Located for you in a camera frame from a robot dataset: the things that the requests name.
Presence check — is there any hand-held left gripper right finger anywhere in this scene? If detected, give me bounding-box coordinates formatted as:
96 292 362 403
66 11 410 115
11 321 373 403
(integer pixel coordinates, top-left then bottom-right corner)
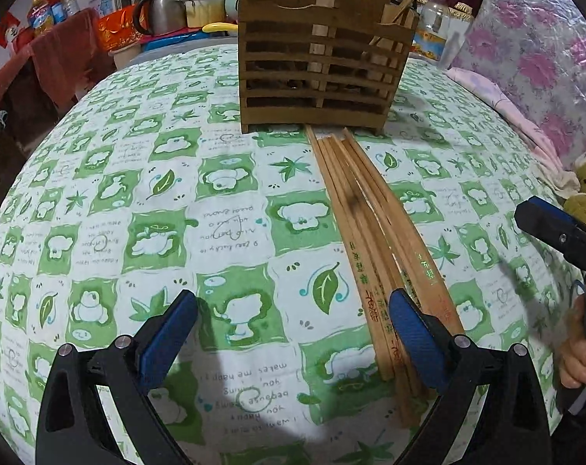
389 289 553 465

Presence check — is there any table with red cloth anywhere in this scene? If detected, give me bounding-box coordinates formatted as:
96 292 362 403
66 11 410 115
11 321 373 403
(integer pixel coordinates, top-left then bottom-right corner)
0 9 110 114

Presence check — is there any cooking oil bottle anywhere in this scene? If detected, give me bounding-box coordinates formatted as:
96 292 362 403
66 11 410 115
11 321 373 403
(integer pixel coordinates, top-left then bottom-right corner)
28 0 65 36

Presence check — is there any pile of wooden chopsticks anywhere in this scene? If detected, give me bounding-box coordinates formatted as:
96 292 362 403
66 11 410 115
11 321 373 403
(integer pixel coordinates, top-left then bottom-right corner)
306 126 466 429

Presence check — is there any stainless steel kettle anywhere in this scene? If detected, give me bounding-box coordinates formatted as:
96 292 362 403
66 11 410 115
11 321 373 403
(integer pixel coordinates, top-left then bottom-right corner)
135 0 188 38

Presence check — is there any pink floral plastic sheet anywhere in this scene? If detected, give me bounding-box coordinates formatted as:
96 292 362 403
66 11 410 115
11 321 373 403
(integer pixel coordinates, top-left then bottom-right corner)
447 0 586 172

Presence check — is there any clear plastic jar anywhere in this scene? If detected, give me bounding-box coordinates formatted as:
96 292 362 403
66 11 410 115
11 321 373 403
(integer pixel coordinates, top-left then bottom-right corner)
413 0 453 63

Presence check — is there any person's right hand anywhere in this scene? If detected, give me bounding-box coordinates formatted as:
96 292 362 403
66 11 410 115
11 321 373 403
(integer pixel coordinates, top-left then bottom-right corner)
558 294 586 390

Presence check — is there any blue plastic crate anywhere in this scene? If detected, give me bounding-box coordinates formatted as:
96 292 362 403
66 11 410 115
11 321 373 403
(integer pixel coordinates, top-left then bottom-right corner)
140 28 240 54

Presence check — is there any pink cloth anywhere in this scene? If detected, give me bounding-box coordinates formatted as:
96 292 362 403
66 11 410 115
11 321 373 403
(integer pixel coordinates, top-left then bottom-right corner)
445 66 558 168

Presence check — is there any green and white printed tablecloth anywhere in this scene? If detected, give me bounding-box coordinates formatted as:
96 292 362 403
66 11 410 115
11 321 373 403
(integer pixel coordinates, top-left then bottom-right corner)
0 38 586 465

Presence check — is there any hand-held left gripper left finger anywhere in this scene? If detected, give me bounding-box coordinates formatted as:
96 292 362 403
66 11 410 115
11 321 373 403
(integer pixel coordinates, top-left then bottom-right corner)
36 289 199 465

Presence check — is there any brown wooden utensil holder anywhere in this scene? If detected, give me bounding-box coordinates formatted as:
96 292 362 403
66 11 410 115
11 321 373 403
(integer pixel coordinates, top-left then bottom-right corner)
238 0 417 137

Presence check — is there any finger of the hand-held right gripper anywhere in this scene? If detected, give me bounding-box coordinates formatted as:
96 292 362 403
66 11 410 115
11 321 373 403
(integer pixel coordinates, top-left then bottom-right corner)
514 197 586 296

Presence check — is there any red and gold box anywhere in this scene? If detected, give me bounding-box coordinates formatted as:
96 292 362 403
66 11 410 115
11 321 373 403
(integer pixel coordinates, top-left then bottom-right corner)
97 6 144 53

